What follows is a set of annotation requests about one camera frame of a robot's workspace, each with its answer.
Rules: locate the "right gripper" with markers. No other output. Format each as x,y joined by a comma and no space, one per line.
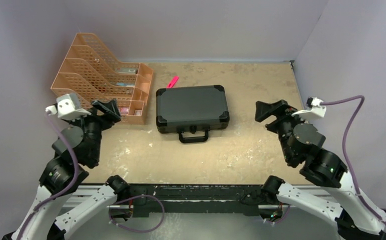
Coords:
284,112

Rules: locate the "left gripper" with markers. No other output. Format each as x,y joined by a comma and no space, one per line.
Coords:
111,114

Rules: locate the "black poker chip case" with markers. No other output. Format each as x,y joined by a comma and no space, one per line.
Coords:
192,112

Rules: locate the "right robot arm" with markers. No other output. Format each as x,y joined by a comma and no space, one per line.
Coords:
351,213

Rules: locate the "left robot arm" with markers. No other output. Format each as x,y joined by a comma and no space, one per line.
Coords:
77,149

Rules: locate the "pink cylindrical bottle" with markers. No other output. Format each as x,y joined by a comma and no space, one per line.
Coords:
124,110

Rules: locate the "light blue item in organizer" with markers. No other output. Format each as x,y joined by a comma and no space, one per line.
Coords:
124,84

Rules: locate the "grey box with barcode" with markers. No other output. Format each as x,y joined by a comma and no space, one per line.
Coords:
124,70

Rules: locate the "orange plastic file organizer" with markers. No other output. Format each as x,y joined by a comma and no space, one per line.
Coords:
88,70

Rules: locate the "pink marker pen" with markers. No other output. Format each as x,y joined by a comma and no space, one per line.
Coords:
172,82

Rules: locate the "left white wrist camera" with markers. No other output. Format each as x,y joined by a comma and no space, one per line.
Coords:
68,107

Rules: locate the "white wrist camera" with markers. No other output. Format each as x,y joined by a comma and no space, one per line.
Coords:
314,110
68,107

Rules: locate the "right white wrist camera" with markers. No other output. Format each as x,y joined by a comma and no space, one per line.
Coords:
314,110

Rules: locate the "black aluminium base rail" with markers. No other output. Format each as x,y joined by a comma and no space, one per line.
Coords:
249,200

